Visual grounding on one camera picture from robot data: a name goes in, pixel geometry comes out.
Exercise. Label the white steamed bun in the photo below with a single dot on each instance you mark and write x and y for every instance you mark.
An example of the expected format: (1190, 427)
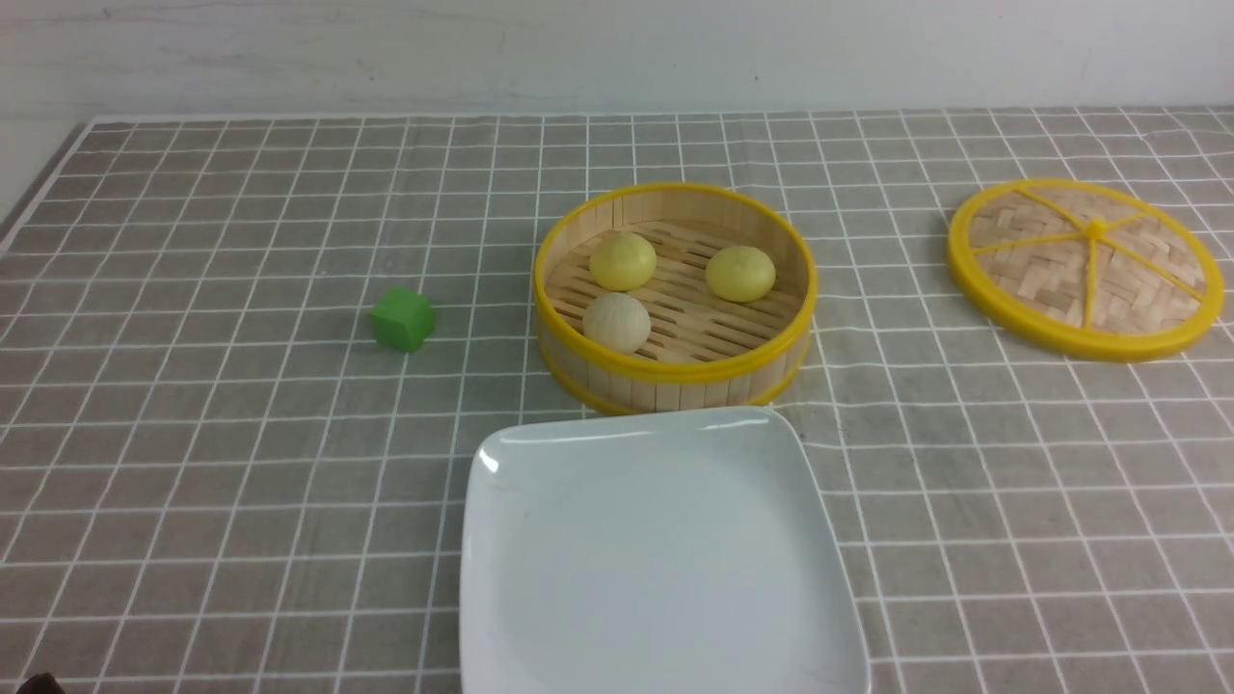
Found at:
(618, 322)

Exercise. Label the yellow steamed bun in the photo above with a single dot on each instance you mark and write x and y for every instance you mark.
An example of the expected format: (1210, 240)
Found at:
(623, 261)
(740, 274)

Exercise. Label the white square plate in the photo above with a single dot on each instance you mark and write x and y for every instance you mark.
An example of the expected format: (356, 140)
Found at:
(684, 552)

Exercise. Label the yellow bamboo steamer basket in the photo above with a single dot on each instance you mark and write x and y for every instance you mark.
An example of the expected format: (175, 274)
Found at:
(702, 351)

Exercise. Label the green cube block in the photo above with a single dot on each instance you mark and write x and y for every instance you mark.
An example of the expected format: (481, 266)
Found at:
(402, 320)

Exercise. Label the grey checkered tablecloth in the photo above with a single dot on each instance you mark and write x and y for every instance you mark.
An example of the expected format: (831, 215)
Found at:
(216, 481)

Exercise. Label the yellow bamboo steamer lid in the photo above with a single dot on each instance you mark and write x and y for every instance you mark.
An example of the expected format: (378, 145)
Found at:
(1084, 270)

